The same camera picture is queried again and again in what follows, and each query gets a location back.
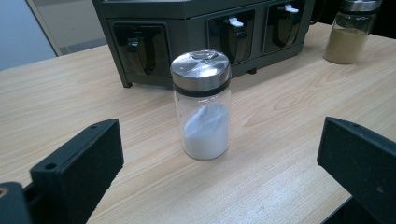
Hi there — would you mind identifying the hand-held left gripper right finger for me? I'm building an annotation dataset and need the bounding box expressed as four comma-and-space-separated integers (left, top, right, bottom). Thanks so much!
317, 116, 396, 224

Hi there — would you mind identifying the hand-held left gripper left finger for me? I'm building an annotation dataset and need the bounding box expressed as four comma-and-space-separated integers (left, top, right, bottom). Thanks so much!
22, 118, 125, 224

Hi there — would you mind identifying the glass jar with brown powder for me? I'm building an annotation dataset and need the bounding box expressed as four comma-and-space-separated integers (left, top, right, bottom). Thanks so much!
322, 0, 384, 65

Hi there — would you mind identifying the glass jar with white powder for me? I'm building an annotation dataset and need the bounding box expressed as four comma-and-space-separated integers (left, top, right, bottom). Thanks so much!
169, 49, 233, 161

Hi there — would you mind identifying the dark grey spice rack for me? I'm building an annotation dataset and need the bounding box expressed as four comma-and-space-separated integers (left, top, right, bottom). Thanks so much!
92, 0, 316, 90

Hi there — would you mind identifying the black spice drawer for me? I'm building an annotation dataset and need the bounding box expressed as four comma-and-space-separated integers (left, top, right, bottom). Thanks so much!
112, 21, 172, 77
263, 1, 308, 54
207, 8, 257, 65

